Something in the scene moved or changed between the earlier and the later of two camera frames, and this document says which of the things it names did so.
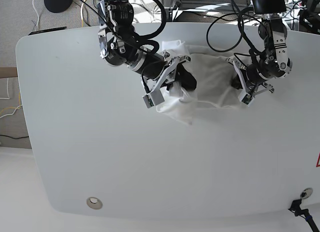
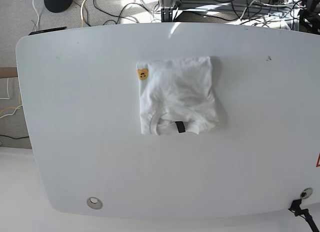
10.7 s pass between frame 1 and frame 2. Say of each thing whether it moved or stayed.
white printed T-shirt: moved
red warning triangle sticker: stayed
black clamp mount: stayed
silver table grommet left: stayed
